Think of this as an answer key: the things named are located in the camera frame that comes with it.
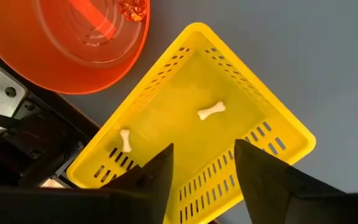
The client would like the yellow slotted plastic basket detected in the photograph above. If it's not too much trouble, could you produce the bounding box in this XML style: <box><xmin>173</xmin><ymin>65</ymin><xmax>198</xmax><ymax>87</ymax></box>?
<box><xmin>66</xmin><ymin>22</ymin><xmax>317</xmax><ymax>224</ymax></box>

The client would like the white bone decoration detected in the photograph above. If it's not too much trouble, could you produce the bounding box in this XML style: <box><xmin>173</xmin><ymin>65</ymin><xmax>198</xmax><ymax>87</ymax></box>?
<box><xmin>119</xmin><ymin>128</ymin><xmax>132</xmax><ymax>154</ymax></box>
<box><xmin>196</xmin><ymin>101</ymin><xmax>227</xmax><ymax>121</ymax></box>

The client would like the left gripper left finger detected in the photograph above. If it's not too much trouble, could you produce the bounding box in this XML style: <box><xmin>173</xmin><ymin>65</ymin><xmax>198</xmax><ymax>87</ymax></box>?
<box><xmin>99</xmin><ymin>143</ymin><xmax>175</xmax><ymax>224</ymax></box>

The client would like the orange translucent round bowl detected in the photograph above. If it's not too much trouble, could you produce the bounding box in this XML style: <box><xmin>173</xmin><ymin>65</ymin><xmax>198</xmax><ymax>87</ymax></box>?
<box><xmin>0</xmin><ymin>0</ymin><xmax>151</xmax><ymax>95</ymax></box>

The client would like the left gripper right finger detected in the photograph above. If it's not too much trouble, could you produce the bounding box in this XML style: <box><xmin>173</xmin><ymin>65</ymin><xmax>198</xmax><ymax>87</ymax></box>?
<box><xmin>234</xmin><ymin>139</ymin><xmax>347</xmax><ymax>224</ymax></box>

